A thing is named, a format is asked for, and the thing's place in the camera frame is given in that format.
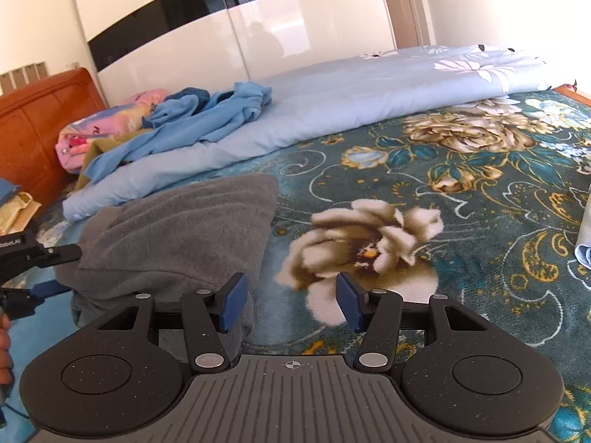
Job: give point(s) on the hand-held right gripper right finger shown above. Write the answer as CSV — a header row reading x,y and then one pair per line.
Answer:
x,y
348,304

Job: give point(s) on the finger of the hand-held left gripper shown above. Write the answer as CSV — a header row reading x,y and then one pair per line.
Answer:
x,y
51,288
60,254

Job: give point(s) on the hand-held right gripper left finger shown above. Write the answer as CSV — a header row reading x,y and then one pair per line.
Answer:
x,y
233,302

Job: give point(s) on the grey knit sweater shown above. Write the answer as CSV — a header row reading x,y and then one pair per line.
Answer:
x,y
184,230

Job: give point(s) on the person's left hand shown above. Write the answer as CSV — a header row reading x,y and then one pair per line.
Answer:
x,y
4,350

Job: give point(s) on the cream striped pillow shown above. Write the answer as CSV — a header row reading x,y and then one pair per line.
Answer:
x,y
16,212

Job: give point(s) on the blue pillow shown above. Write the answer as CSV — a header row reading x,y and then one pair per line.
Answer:
x,y
8,191

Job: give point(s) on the olive green knit garment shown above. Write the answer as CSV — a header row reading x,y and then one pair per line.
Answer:
x,y
99,147

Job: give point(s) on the orange wooden headboard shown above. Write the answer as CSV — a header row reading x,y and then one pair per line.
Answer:
x,y
37,124

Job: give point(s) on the teal floral blanket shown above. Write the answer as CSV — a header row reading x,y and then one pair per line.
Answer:
x,y
461,240

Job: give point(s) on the pink printed folded blanket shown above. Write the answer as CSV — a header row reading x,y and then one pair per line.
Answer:
x,y
106,120

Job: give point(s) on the light blue shirt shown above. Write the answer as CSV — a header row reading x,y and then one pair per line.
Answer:
x,y
184,129

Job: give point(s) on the light blue floral quilt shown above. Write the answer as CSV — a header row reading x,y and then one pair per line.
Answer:
x,y
346,101

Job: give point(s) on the dark blue garment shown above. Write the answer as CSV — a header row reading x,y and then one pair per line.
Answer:
x,y
189,94

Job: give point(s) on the white and blue folded cloth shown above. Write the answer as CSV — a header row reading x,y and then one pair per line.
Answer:
x,y
585,235

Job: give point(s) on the white wardrobe with black stripe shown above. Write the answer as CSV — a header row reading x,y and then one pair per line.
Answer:
x,y
323,14

